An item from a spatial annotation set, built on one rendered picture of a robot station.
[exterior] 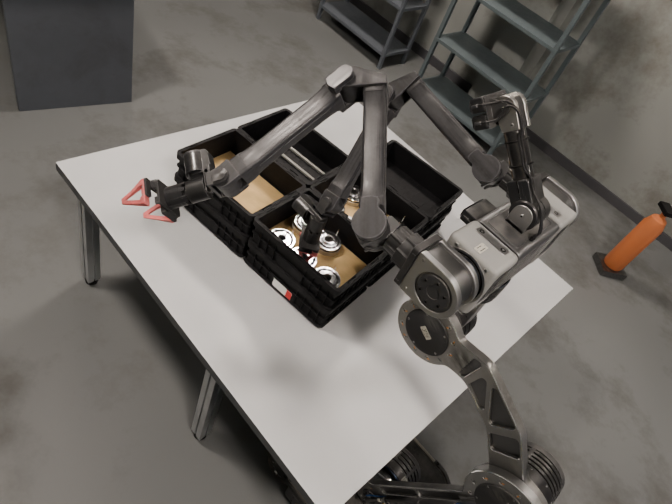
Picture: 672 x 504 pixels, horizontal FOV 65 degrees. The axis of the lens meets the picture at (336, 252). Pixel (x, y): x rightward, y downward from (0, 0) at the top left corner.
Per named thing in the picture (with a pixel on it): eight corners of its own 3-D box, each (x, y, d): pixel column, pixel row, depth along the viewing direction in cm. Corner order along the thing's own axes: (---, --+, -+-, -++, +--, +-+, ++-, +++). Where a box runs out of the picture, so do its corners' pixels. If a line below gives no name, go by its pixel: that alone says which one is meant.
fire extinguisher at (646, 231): (629, 274, 389) (693, 216, 346) (615, 288, 373) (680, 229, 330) (599, 249, 398) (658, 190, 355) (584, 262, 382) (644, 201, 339)
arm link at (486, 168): (408, 58, 157) (418, 70, 166) (374, 91, 161) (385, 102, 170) (506, 168, 143) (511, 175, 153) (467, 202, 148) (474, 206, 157)
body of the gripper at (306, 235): (298, 250, 176) (304, 235, 171) (301, 229, 183) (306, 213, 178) (317, 254, 177) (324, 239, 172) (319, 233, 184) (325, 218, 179)
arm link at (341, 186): (397, 89, 158) (408, 100, 168) (382, 81, 160) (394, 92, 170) (326, 214, 166) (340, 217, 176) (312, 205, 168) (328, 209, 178)
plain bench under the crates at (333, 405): (496, 363, 295) (573, 288, 246) (273, 575, 196) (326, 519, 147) (312, 182, 351) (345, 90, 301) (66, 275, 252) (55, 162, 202)
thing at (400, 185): (451, 210, 239) (463, 191, 231) (418, 238, 219) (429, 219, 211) (384, 159, 249) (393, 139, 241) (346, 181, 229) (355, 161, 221)
